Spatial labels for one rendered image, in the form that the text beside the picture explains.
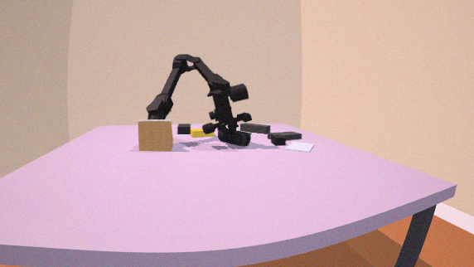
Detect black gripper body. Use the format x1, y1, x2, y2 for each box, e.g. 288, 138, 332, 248
202, 104, 252, 134

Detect dark grey rounded unit with white label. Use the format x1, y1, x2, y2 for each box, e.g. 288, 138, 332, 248
218, 130, 251, 146

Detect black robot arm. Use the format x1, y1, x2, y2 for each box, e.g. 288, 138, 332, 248
146, 54, 249, 119

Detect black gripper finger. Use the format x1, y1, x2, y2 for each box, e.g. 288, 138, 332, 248
218, 128, 232, 144
227, 124, 239, 144

